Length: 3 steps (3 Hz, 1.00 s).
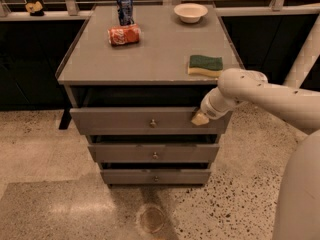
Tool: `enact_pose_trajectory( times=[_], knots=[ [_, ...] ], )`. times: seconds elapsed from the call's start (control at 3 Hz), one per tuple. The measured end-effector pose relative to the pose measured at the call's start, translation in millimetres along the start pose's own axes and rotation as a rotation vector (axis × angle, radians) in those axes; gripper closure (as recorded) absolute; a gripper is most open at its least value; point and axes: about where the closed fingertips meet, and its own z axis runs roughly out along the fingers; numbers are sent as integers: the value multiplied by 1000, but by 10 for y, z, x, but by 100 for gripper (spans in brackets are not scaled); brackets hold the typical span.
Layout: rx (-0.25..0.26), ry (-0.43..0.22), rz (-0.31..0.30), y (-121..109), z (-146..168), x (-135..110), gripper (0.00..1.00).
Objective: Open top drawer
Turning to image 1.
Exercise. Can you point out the white bowl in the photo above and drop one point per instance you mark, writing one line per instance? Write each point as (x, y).
(190, 12)

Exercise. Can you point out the green yellow sponge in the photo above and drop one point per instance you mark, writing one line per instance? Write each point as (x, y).
(205, 65)

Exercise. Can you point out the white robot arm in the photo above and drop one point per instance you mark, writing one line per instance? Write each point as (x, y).
(298, 208)

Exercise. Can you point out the grey bottom drawer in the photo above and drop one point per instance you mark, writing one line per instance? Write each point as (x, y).
(156, 176)

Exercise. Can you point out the grey middle drawer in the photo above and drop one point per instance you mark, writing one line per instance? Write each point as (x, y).
(150, 153)

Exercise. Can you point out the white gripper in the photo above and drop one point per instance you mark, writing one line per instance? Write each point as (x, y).
(209, 111)

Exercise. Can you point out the blue soda can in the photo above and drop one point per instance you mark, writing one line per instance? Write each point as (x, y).
(125, 12)

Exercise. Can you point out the grey drawer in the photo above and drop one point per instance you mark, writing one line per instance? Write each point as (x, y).
(150, 153)
(156, 176)
(143, 121)

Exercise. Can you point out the grey top drawer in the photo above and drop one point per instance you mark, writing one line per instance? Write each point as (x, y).
(143, 121)

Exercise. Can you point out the grey drawer cabinet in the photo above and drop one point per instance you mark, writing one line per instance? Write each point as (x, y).
(150, 73)

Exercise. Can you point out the white diagonal pole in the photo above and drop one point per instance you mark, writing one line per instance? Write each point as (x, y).
(306, 58)

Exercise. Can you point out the round floor drain cover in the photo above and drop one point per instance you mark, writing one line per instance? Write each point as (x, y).
(151, 219)

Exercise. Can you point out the small yellow black object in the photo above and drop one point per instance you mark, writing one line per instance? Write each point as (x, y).
(34, 8)

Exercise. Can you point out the orange soda can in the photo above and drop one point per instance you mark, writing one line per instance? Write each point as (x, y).
(121, 35)

